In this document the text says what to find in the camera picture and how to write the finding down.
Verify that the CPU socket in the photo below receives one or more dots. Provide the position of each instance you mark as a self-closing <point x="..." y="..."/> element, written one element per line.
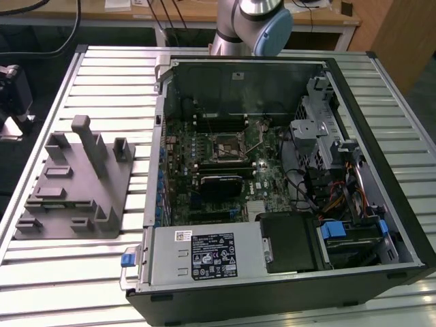
<point x="228" y="146"/>

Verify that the small black box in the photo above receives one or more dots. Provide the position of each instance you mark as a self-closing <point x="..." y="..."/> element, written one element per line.
<point x="346" y="8"/>

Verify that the white cardboard box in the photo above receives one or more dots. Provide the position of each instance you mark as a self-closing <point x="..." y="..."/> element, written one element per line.
<point x="117" y="3"/>

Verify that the wooden cabinet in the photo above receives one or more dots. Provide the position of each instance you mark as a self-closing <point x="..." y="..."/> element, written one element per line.
<point x="402" y="41"/>

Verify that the silver metal drive cage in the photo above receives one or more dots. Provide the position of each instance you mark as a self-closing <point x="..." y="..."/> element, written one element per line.
<point x="298" y="126"/>

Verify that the blue card clip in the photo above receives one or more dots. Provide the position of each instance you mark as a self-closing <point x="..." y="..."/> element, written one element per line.
<point x="160" y="186"/>
<point x="160" y="197"/>
<point x="160" y="176"/>
<point x="157" y="213"/>

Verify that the black PC case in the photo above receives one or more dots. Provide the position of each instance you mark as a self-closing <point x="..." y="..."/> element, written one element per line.
<point x="221" y="306"/>

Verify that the green motherboard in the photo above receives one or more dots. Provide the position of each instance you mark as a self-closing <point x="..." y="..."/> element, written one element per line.
<point x="272" y="190"/>

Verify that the wooden desk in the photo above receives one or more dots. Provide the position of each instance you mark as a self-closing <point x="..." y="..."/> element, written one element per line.
<point x="102" y="13"/>

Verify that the grey plastic case latch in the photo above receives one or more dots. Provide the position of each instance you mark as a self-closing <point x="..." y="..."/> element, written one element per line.
<point x="161" y="66"/>

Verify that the blue case latch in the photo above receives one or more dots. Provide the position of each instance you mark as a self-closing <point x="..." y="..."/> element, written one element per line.
<point x="126" y="260"/>

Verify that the hard disk in blue carrier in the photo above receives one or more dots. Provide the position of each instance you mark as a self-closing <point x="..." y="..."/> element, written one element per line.
<point x="332" y="231"/>

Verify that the small silver heat sink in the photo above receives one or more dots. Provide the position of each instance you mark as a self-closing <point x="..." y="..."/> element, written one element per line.
<point x="256" y="208"/>

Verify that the silver power supply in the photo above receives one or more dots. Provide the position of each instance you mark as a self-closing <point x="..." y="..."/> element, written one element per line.
<point x="167" y="262"/>

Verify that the graphics card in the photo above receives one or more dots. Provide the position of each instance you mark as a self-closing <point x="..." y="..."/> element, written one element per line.
<point x="221" y="189"/>

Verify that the grey parts rack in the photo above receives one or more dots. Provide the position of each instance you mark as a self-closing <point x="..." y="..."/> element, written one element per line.
<point x="85" y="184"/>

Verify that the blue expansion slot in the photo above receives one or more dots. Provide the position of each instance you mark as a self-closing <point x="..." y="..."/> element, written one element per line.
<point x="233" y="214"/>

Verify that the white printed box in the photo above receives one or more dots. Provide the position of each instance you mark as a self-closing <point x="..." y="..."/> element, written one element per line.
<point x="141" y="2"/>

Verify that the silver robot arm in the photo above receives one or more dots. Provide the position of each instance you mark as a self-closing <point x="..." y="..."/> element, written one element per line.
<point x="231" y="20"/>

